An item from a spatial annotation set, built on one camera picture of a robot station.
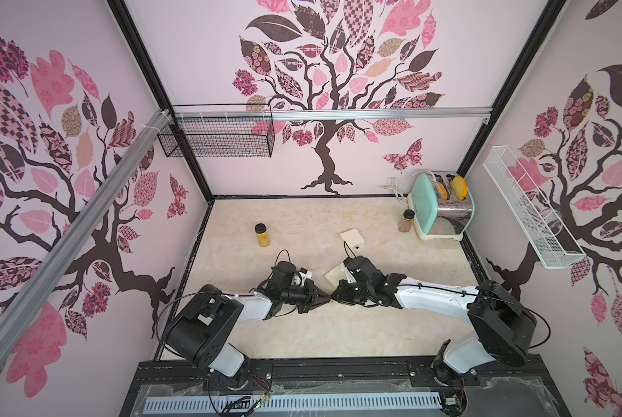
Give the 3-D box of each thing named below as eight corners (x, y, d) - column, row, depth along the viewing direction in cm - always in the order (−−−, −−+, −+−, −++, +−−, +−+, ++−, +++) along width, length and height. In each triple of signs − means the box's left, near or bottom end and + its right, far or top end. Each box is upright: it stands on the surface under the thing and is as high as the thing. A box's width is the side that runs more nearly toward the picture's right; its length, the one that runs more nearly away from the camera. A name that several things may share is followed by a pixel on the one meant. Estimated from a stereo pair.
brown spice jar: (399, 232, 110) (405, 218, 102) (397, 223, 113) (402, 208, 105) (409, 232, 110) (416, 217, 102) (407, 223, 113) (413, 208, 105)
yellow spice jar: (258, 247, 105) (253, 232, 97) (260, 238, 108) (255, 222, 100) (269, 247, 105) (265, 232, 97) (270, 238, 108) (266, 222, 100)
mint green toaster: (419, 242, 106) (435, 211, 91) (405, 198, 123) (417, 166, 108) (461, 242, 106) (484, 211, 91) (441, 198, 123) (458, 166, 108)
